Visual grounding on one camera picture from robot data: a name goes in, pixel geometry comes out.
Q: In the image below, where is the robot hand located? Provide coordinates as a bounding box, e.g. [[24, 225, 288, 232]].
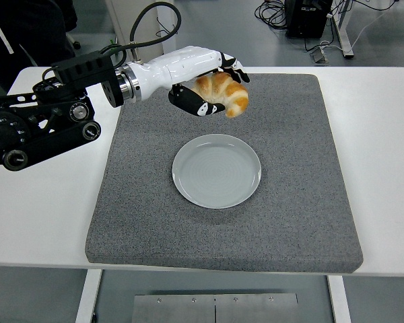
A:
[[131, 45, 250, 118]]

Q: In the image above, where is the golden croissant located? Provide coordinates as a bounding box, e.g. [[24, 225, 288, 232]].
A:
[[191, 71, 250, 118]]

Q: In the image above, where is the grey round plate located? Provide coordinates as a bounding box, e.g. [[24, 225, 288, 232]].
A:
[[172, 133, 263, 210]]

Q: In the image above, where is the grey metal plate with screws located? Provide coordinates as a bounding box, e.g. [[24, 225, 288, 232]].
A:
[[131, 293, 300, 323]]

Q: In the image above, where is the white cabinet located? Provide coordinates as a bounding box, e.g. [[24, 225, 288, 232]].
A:
[[104, 0, 166, 65]]

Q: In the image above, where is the black computer tower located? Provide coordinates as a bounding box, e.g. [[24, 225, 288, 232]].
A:
[[285, 0, 334, 38]]

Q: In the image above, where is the grey power adapter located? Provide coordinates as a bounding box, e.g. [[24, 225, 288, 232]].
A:
[[310, 46, 330, 64]]

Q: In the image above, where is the person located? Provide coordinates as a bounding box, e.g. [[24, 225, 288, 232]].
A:
[[0, 0, 83, 85]]

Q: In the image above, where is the white desk leg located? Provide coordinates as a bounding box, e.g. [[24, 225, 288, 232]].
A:
[[333, 0, 355, 59]]

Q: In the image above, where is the grey speckled mat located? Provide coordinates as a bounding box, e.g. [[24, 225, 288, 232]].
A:
[[85, 72, 364, 274]]

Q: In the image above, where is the white table leg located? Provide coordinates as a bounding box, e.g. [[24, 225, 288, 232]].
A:
[[74, 268, 104, 323], [326, 275, 353, 323]]

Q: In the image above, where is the white post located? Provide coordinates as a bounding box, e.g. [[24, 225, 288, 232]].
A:
[[156, 0, 178, 57]]

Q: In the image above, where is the black cable bundle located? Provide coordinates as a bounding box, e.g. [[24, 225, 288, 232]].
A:
[[255, 0, 288, 30]]

